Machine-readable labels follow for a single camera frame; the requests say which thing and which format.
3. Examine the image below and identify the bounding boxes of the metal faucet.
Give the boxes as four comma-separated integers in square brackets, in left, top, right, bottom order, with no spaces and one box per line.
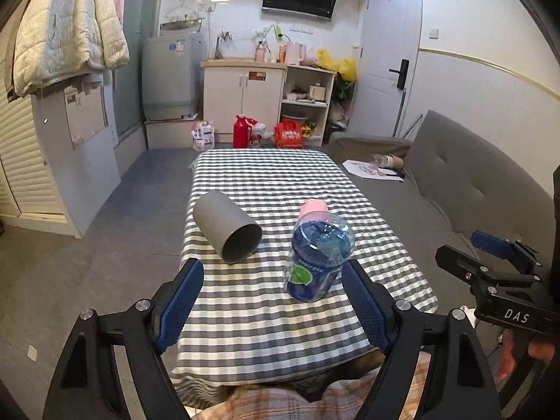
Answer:
[214,30,233,61]

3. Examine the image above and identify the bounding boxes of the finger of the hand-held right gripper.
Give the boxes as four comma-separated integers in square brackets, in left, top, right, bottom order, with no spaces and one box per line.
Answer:
[435,244,543,299]
[471,230,543,268]

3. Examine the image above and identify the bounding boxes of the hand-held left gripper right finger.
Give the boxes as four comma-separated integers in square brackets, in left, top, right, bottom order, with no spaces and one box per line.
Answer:
[341,259,504,420]

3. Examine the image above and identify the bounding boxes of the black door lock handle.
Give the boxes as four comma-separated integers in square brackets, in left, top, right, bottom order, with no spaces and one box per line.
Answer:
[389,58,411,89]

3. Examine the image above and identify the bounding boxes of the person's plaid trousers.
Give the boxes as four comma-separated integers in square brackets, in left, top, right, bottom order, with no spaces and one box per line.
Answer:
[191,352,435,420]

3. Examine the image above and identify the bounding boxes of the grey sofa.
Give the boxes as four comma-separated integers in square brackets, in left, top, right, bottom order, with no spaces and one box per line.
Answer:
[328,109,560,316]

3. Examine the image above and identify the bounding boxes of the white open shelf unit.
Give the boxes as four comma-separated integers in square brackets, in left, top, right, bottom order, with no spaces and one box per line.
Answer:
[279,64,336,148]

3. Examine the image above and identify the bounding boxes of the red gift bag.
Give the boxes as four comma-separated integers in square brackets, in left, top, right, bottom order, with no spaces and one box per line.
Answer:
[274,119,305,150]

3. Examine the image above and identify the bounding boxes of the red thermos flask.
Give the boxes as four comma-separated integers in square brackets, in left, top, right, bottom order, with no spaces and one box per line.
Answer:
[232,115,252,149]

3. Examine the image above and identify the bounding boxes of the grey cylindrical tube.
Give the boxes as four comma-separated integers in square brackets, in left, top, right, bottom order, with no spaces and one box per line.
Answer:
[193,190,264,265]

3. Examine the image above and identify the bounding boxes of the white printed papers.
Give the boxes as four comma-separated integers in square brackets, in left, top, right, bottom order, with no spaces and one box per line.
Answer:
[342,159,406,183]

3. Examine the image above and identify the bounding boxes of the white plastic bag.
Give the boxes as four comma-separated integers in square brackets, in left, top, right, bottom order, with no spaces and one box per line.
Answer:
[250,120,275,146]

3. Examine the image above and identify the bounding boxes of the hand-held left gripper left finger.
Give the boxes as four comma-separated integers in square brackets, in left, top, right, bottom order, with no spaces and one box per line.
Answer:
[41,257,205,420]

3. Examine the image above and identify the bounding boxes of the brown paper roll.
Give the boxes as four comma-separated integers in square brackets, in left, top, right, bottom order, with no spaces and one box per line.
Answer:
[371,153,406,171]

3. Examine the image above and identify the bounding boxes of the grey leaning board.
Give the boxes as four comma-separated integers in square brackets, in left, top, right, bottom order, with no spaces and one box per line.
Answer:
[30,79,122,240]

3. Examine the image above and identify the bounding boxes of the grey checked tablecloth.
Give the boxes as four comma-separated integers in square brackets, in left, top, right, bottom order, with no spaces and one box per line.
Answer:
[170,147,439,408]

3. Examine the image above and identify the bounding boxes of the grey washing machine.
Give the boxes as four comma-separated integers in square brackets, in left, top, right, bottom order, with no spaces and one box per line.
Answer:
[142,30,207,122]

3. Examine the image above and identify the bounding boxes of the white sink cabinet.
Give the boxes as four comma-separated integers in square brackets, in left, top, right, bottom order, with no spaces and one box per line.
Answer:
[201,59,288,145]

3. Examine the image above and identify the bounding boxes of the wire clothes hanger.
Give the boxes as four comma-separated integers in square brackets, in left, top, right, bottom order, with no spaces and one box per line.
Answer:
[163,0,204,26]

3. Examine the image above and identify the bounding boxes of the white printed packet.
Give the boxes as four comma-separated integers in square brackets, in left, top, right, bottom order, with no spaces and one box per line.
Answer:
[191,121,215,152]

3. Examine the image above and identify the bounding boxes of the wall calendar sheet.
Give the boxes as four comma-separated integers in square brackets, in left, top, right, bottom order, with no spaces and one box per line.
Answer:
[64,83,110,150]

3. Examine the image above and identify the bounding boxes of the person's right hand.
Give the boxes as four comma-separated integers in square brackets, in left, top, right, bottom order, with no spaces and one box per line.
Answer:
[496,330,557,381]

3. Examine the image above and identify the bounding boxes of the yellow plastic bag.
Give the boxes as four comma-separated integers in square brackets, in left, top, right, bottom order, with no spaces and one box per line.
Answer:
[315,48,358,83]

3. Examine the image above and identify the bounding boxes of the white quilted jacket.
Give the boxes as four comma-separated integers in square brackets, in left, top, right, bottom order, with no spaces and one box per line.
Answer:
[13,0,131,98]

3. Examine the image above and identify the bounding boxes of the wrapped flower bouquet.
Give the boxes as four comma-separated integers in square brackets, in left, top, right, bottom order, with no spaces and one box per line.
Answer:
[329,78,356,130]

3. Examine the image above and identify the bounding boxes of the white electric kettle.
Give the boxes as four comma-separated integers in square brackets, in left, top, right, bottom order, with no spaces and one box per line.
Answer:
[285,42,306,66]

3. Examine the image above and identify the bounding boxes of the white louvred wardrobe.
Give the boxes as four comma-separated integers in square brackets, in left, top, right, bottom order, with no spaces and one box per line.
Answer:
[0,30,67,225]

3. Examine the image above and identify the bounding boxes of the white door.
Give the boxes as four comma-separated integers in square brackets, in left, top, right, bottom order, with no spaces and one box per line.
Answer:
[355,0,424,139]

